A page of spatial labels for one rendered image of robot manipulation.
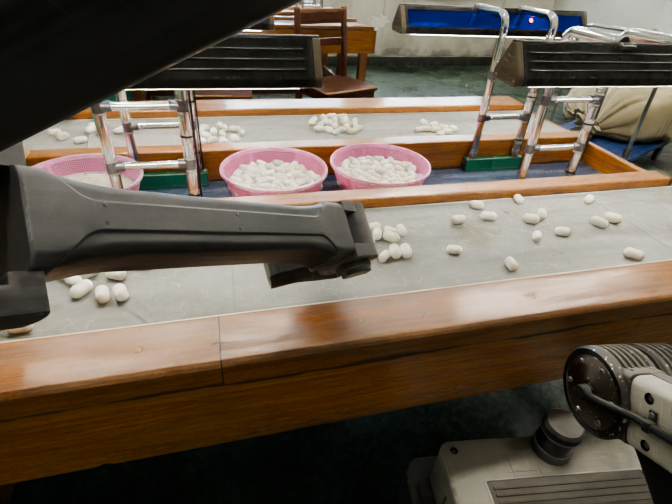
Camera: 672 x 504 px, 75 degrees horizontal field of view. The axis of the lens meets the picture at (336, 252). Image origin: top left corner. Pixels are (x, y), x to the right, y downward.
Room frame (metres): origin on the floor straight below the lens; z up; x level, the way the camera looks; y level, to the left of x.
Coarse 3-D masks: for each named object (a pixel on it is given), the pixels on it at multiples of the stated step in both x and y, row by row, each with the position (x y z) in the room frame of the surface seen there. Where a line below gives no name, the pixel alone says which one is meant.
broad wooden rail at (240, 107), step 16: (496, 96) 1.88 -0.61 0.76; (80, 112) 1.34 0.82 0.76; (112, 112) 1.36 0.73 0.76; (144, 112) 1.39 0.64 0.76; (160, 112) 1.40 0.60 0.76; (176, 112) 1.41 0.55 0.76; (208, 112) 1.44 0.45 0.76; (224, 112) 1.46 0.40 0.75; (240, 112) 1.47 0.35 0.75; (256, 112) 1.49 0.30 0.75; (272, 112) 1.50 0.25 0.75; (288, 112) 1.52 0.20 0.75; (304, 112) 1.54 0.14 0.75; (320, 112) 1.55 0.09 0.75; (336, 112) 1.57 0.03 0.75; (352, 112) 1.58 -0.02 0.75; (368, 112) 1.60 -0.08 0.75; (384, 112) 1.62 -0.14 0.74; (400, 112) 1.64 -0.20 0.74; (416, 112) 1.66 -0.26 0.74
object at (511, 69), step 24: (528, 48) 0.86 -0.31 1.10; (552, 48) 0.87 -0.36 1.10; (576, 48) 0.88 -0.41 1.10; (600, 48) 0.90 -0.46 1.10; (648, 48) 0.93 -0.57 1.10; (504, 72) 0.86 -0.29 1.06; (528, 72) 0.83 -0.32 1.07; (552, 72) 0.85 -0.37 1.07; (576, 72) 0.86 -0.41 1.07; (600, 72) 0.88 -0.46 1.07; (624, 72) 0.89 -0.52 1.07; (648, 72) 0.91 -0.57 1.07
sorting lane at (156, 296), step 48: (624, 192) 1.08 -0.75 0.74; (384, 240) 0.76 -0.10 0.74; (432, 240) 0.77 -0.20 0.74; (480, 240) 0.79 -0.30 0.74; (528, 240) 0.80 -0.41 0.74; (576, 240) 0.81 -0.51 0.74; (624, 240) 0.83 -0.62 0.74; (48, 288) 0.54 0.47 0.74; (144, 288) 0.56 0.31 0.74; (192, 288) 0.57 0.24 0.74; (240, 288) 0.58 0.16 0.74; (288, 288) 0.58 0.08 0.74; (336, 288) 0.59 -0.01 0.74; (384, 288) 0.60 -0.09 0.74; (432, 288) 0.61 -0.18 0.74; (0, 336) 0.43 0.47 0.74; (48, 336) 0.44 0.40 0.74
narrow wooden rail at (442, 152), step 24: (216, 144) 1.15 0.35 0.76; (240, 144) 1.16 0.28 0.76; (264, 144) 1.17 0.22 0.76; (288, 144) 1.19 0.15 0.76; (312, 144) 1.20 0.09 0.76; (336, 144) 1.21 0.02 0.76; (408, 144) 1.27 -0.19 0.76; (432, 144) 1.29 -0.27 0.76; (456, 144) 1.31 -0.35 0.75; (480, 144) 1.33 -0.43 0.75; (504, 144) 1.36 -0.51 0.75; (72, 168) 1.01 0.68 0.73; (96, 168) 1.02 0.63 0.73; (168, 168) 1.07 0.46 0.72; (216, 168) 1.11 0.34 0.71; (432, 168) 1.29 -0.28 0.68
